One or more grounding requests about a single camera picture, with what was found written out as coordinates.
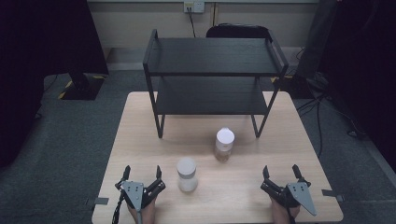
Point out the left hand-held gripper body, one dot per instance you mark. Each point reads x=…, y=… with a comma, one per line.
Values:
x=133, y=191

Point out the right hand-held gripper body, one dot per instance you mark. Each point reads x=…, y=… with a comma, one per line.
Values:
x=300, y=194

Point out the white-lidded jar of white powder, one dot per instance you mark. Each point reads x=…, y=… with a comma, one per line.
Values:
x=186, y=174

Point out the white-lidded jar of brown powder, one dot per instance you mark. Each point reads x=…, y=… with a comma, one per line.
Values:
x=224, y=140

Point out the black two-tier shelf rack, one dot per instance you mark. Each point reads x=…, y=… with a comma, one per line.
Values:
x=211, y=56

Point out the person's left hand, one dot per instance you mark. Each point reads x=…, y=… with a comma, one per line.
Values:
x=148, y=211

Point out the person's right hand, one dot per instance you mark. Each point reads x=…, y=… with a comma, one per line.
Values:
x=278, y=213

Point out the grey tape strip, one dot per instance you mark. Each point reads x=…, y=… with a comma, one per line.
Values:
x=332, y=194
x=101, y=201

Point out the black stand base, yellow stripes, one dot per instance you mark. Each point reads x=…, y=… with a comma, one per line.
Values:
x=82, y=88

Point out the dark curtain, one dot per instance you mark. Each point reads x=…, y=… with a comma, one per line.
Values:
x=37, y=46
x=367, y=62

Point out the tall dark stand panel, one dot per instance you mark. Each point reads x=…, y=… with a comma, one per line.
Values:
x=317, y=37

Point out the black chair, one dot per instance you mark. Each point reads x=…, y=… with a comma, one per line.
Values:
x=236, y=31

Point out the white wall socket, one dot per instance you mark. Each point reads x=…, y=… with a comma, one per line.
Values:
x=194, y=6

